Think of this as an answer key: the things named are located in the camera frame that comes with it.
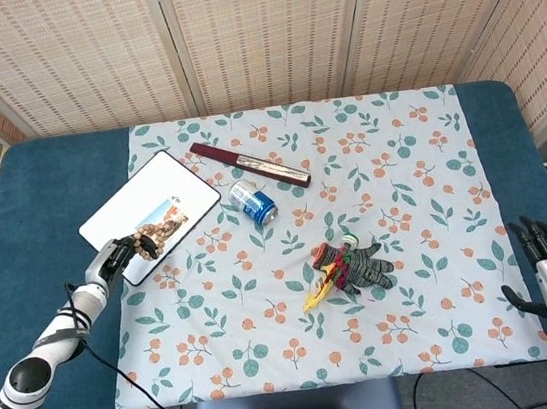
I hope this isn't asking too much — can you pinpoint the black floor cable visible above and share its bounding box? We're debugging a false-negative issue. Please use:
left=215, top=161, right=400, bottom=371
left=409, top=357, right=547, bottom=409

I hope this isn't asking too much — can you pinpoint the white board with photo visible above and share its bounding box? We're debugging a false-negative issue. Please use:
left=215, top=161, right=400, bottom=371
left=68, top=143, right=232, bottom=294

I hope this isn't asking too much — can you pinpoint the wooden bead bracelet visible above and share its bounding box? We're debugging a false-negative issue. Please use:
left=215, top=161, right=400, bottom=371
left=130, top=222, right=169, bottom=264

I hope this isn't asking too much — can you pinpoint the crushed blue drink can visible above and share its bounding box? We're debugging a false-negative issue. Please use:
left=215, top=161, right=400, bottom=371
left=226, top=174, right=281, bottom=231

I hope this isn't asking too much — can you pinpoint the blue felt table cover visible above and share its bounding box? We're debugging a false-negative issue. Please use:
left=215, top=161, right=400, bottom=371
left=0, top=71, right=547, bottom=409

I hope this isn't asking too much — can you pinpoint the colourful feather shuttlecock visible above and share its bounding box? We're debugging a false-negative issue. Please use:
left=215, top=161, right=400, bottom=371
left=292, top=232, right=368, bottom=314

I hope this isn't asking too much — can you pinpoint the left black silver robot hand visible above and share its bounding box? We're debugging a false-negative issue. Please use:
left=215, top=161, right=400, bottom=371
left=79, top=229, right=164, bottom=296

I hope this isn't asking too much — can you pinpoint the floral leaf print tablecloth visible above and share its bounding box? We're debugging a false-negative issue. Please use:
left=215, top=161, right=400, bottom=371
left=77, top=73, right=547, bottom=409

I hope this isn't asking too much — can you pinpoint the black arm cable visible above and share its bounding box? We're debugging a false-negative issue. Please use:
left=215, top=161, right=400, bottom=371
left=63, top=266, right=201, bottom=409

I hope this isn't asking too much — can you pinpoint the grey striped knit glove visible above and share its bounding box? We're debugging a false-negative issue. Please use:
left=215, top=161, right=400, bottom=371
left=308, top=233, right=398, bottom=303

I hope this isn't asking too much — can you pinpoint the woven bamboo screen panel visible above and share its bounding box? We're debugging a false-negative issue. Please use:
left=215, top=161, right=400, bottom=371
left=331, top=0, right=547, bottom=98
left=155, top=0, right=384, bottom=121
left=0, top=0, right=193, bottom=146
left=450, top=0, right=547, bottom=154

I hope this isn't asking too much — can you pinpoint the dark red folded fan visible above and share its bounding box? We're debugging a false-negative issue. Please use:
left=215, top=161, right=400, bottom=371
left=188, top=128, right=314, bottom=204

